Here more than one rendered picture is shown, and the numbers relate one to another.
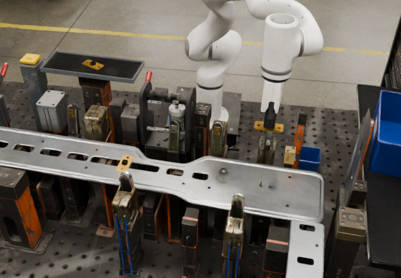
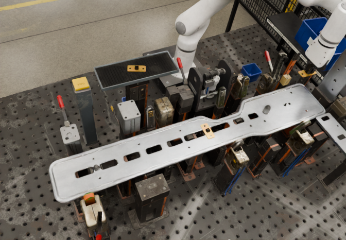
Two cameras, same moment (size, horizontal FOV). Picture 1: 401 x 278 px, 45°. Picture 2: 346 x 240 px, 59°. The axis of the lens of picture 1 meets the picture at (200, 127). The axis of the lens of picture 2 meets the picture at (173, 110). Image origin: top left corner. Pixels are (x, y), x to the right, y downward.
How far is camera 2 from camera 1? 1.21 m
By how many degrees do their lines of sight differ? 33
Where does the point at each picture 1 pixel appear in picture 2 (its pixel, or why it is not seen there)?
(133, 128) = (190, 103)
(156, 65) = (39, 31)
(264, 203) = (297, 115)
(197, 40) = (193, 22)
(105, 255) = (203, 190)
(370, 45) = not seen: outside the picture
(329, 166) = not seen: hidden behind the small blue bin
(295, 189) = (300, 98)
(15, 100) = (17, 115)
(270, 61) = (339, 36)
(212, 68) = (192, 36)
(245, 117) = not seen: hidden behind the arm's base
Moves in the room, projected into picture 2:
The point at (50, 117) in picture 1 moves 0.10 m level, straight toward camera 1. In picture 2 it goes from (134, 124) to (153, 135)
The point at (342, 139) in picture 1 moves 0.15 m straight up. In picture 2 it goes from (248, 50) to (255, 34)
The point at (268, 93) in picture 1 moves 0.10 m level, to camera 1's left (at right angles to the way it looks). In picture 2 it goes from (329, 56) to (314, 64)
